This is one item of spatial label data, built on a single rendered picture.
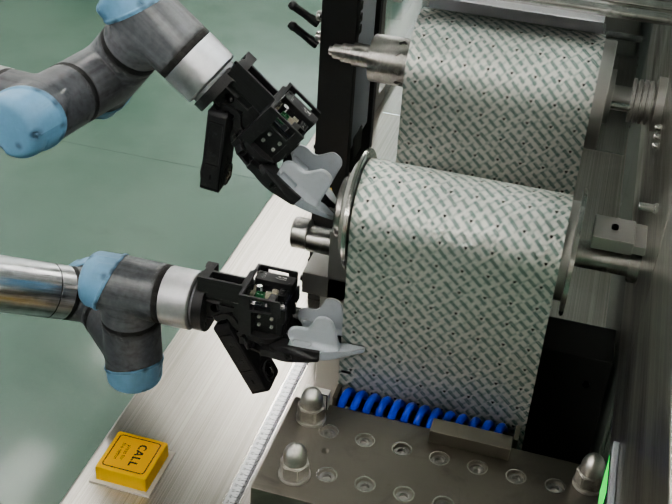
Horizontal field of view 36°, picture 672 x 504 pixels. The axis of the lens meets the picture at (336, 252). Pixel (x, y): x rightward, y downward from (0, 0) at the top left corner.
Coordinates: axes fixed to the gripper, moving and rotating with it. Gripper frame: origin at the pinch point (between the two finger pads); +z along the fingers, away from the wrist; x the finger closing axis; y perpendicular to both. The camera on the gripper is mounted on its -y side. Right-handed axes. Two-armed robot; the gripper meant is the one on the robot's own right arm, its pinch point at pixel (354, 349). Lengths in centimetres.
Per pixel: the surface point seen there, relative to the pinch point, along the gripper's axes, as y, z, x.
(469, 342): 5.0, 13.5, -0.2
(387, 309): 7.1, 3.5, -0.2
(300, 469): -4.0, -1.2, -17.5
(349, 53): 25.0, -10.6, 29.9
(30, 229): -109, -146, 157
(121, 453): -16.6, -27.0, -10.3
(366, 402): -5.1, 2.6, -3.1
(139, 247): -109, -109, 160
